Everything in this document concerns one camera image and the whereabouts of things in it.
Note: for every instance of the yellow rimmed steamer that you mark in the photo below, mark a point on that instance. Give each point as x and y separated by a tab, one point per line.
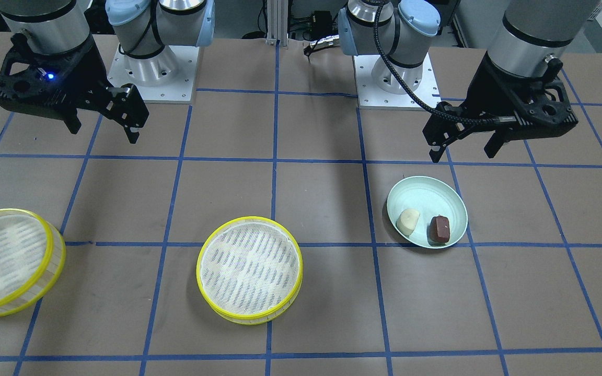
32	256
250	270

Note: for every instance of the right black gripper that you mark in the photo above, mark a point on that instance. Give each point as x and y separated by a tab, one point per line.
88	67

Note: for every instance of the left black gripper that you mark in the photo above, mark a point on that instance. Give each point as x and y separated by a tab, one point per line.
483	83

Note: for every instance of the white steamed bun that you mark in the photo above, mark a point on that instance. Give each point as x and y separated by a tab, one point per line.
407	221

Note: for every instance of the aluminium frame post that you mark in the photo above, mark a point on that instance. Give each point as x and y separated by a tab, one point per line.
277	17

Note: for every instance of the brown steamed bun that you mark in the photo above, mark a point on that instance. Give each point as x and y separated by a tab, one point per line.
438	231

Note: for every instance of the pale green plate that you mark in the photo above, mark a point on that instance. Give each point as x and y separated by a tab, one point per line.
431	198

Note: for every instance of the black power box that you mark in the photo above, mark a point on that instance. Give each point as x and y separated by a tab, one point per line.
320	24

